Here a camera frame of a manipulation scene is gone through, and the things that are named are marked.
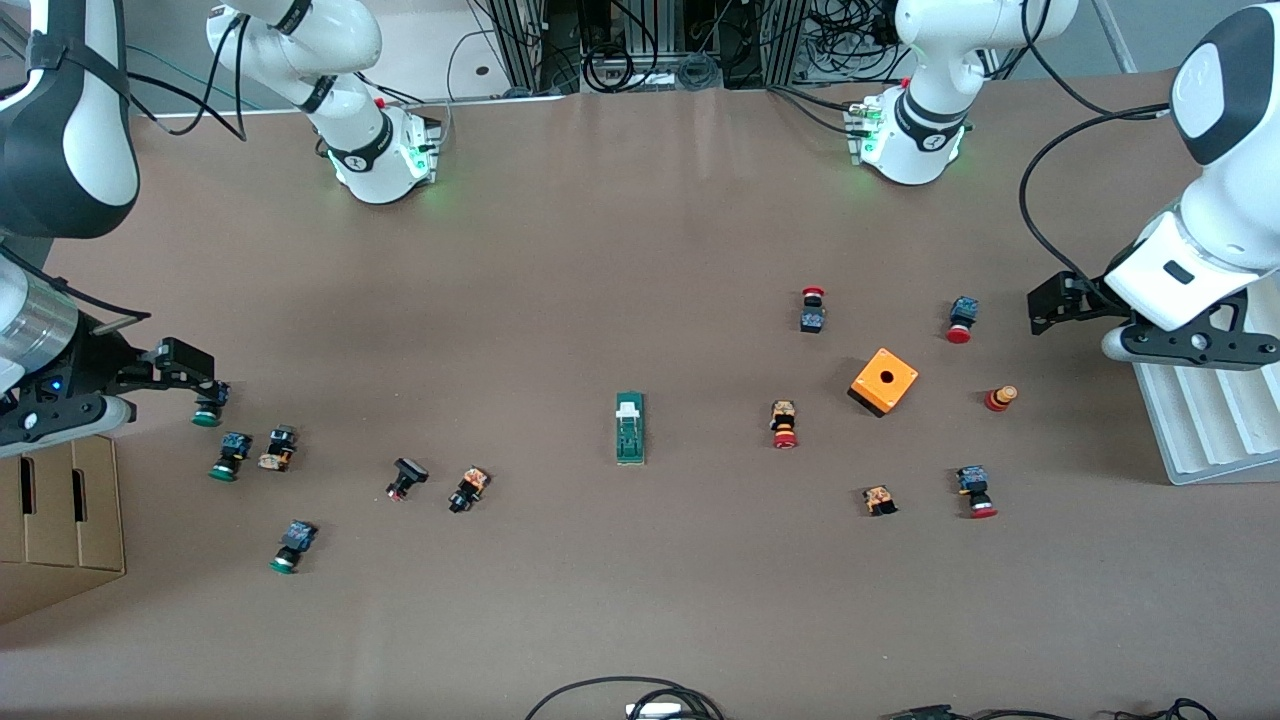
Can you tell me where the green load switch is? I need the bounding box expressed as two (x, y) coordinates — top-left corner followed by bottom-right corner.
(614, 391), (647, 466)

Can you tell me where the grey white ribbed tray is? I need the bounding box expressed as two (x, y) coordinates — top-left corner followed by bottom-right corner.
(1130, 270), (1280, 487)

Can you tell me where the brown cardboard box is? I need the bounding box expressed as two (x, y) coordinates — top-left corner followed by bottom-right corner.
(0, 432), (127, 626)

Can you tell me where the black rectangular push button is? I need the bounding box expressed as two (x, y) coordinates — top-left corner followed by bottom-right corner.
(386, 457), (430, 502)

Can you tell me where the black arm cable white tag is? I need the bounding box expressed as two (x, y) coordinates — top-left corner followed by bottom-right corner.
(1018, 100), (1173, 293)
(120, 10), (251, 141)

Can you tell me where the orange button enclosure box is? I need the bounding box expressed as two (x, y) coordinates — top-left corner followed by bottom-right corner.
(847, 347), (920, 418)

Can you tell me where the grey metal frame bar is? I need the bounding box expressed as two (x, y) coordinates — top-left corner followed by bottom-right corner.
(1092, 0), (1139, 73)

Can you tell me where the black coiled cable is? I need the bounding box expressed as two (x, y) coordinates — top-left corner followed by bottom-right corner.
(1115, 698), (1221, 720)

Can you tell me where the black cable with connector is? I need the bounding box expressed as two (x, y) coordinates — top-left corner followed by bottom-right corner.
(880, 704), (1111, 720)

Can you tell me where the black equipment rack with cables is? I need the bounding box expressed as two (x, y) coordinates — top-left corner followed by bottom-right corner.
(470, 0), (901, 96)

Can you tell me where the black looped cable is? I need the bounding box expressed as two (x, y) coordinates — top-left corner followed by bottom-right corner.
(524, 676), (726, 720)

